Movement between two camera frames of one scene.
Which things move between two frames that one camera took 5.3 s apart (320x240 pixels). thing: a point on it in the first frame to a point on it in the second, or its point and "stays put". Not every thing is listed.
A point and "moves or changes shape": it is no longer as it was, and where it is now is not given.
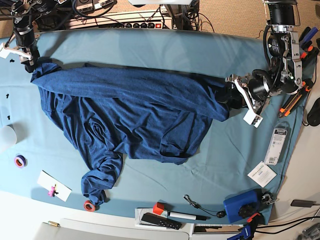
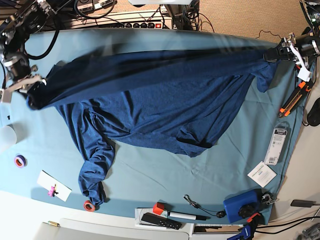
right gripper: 255,85 to 300,48
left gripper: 25,37 to 18,70
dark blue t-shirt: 142,114 moves or changes shape
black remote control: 161,220 stays put
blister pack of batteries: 277,143 stays put
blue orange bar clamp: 248,230 stays put
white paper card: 47,181 stays put
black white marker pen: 187,216 stays put
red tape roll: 89,206 stays put
